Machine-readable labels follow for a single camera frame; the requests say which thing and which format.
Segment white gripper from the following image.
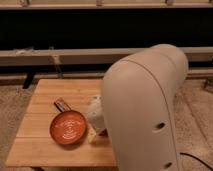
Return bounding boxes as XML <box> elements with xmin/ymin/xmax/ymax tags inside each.
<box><xmin>86</xmin><ymin>95</ymin><xmax>106</xmax><ymax>143</ymax></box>

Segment dark red pepper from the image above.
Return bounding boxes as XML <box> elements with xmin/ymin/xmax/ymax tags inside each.
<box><xmin>99</xmin><ymin>130</ymin><xmax>108</xmax><ymax>136</ymax></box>

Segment black cable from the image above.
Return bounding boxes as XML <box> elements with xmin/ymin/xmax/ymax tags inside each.
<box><xmin>179</xmin><ymin>152</ymin><xmax>213</xmax><ymax>171</ymax></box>

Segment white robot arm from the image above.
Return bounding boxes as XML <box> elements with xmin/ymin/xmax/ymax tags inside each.
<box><xmin>86</xmin><ymin>44</ymin><xmax>188</xmax><ymax>171</ymax></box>

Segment orange frying pan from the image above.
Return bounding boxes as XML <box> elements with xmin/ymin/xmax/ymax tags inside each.
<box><xmin>49</xmin><ymin>98</ymin><xmax>87</xmax><ymax>145</ymax></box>

